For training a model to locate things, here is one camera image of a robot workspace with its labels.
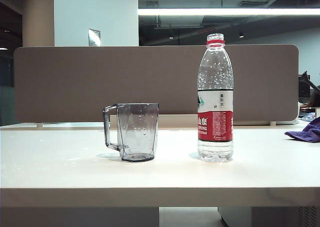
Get transparent grey plastic mug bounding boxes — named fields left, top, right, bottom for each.
left=103, top=102, right=160, bottom=163

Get clear water bottle red label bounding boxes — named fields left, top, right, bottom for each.
left=197, top=33, right=235, bottom=163

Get long white ceiling light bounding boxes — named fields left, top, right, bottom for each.
left=137, top=7, right=320, bottom=16

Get grey cabinet under table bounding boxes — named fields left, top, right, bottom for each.
left=217, top=206, right=320, bottom=227

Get silver wall plaque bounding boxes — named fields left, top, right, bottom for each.
left=87, top=28, right=102, bottom=47

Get ceiling air vent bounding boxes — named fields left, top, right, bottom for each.
left=239, top=0, right=270, bottom=8

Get purple cloth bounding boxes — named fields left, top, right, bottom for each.
left=284, top=116, right=320, bottom=143

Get seated person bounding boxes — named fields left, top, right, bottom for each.
left=299, top=85, right=320, bottom=110

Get black computer monitor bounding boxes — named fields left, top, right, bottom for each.
left=298, top=74, right=312, bottom=98

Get brown fabric desk divider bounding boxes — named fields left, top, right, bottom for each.
left=13, top=44, right=300, bottom=124

